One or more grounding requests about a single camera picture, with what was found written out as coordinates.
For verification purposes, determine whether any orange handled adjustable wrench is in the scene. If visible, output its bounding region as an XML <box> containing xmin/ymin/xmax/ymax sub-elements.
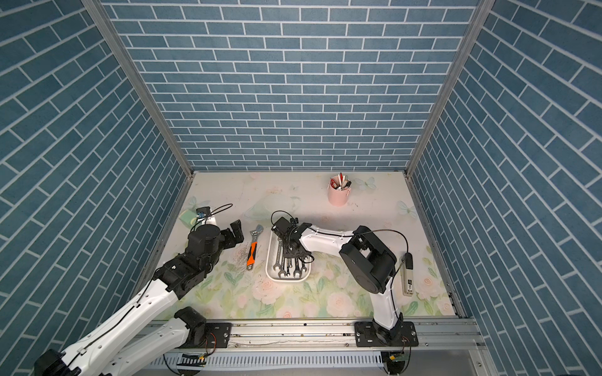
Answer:
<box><xmin>246</xmin><ymin>224</ymin><xmax>263</xmax><ymax>270</ymax></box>

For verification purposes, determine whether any large silver open-end wrench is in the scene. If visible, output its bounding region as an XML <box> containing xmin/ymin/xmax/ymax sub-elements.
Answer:
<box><xmin>272</xmin><ymin>239</ymin><xmax>285</xmax><ymax>278</ymax></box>

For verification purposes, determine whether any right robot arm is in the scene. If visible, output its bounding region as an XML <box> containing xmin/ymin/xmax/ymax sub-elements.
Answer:
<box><xmin>271</xmin><ymin>217</ymin><xmax>419</xmax><ymax>348</ymax></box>

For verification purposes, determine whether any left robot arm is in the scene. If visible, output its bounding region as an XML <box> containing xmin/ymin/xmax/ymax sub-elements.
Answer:
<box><xmin>34</xmin><ymin>220</ymin><xmax>244</xmax><ymax>375</ymax></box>

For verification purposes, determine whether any white plastic storage box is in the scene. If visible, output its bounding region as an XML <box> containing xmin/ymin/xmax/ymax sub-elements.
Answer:
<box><xmin>266</xmin><ymin>230</ymin><xmax>314</xmax><ymax>283</ymax></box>

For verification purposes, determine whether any silver wrench in box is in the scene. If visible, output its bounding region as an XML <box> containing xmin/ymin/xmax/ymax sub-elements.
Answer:
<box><xmin>285</xmin><ymin>258</ymin><xmax>308</xmax><ymax>280</ymax></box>

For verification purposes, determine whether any pink pen cup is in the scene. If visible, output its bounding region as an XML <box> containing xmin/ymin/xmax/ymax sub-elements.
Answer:
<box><xmin>328</xmin><ymin>172</ymin><xmax>351</xmax><ymax>207</ymax></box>

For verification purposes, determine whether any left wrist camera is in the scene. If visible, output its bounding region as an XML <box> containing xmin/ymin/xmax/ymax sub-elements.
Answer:
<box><xmin>195</xmin><ymin>206</ymin><xmax>212</xmax><ymax>221</ymax></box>

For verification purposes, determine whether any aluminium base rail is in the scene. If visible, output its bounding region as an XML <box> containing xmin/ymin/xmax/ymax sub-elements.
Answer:
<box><xmin>84</xmin><ymin>316</ymin><xmax>495</xmax><ymax>376</ymax></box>

